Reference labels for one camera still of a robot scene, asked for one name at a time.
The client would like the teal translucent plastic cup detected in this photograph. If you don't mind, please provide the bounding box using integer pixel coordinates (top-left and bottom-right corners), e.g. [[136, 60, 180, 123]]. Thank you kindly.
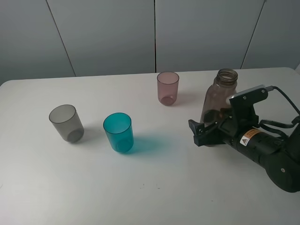
[[103, 112, 134, 153]]

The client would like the black cable bundle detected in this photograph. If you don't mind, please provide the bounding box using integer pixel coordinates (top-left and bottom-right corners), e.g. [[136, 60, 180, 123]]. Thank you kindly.
[[259, 85, 300, 136]]

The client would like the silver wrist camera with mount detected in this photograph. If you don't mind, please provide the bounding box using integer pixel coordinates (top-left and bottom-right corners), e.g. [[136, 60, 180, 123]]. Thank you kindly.
[[228, 85, 268, 132]]

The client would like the pink translucent plastic cup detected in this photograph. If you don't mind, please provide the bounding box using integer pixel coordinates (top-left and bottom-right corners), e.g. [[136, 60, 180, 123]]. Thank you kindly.
[[157, 72, 180, 106]]

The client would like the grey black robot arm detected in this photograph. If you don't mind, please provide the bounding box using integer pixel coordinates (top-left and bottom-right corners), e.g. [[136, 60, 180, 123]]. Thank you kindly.
[[188, 117, 300, 193]]

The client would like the grey translucent plastic cup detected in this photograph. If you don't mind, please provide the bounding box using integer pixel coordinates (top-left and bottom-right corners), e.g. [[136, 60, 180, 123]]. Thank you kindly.
[[49, 104, 84, 143]]

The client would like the brown translucent plastic bottle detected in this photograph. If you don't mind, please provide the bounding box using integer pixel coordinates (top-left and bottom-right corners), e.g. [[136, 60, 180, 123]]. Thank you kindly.
[[200, 68, 238, 126]]

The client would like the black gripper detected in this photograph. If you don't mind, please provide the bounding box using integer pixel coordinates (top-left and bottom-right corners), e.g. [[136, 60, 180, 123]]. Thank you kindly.
[[188, 116, 264, 155]]

